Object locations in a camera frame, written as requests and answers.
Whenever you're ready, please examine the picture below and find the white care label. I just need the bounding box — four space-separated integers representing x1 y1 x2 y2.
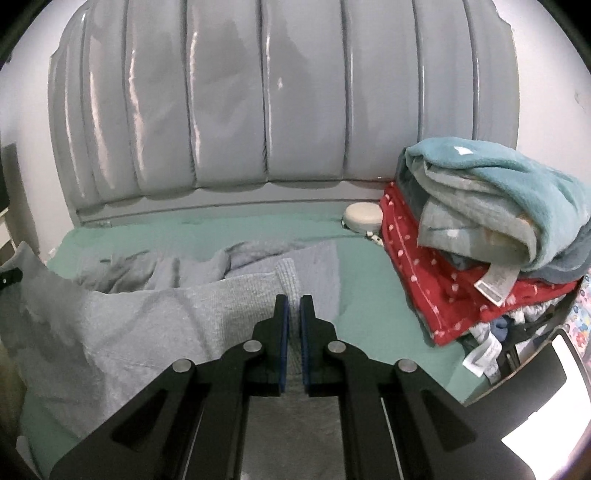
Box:
474 264 520 307

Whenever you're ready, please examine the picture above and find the black chair back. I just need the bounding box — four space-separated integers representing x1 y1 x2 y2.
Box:
470 328 590 477

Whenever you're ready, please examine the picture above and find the teal folded blanket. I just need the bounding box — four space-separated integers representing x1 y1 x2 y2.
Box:
396 137 590 284

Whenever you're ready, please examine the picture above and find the grey padded headboard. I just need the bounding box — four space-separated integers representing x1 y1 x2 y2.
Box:
48 1 519 225

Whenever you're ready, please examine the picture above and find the grey hooded sweatshirt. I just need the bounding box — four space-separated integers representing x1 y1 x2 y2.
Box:
1 241 345 479

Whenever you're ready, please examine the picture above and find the round beige device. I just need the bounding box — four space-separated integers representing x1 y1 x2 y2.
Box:
342 202 383 235

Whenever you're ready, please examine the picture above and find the red polka dot garment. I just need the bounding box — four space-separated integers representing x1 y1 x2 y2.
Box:
380 182 578 346

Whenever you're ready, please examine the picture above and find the mint green bed sheet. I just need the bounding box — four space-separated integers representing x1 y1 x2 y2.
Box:
21 215 488 476

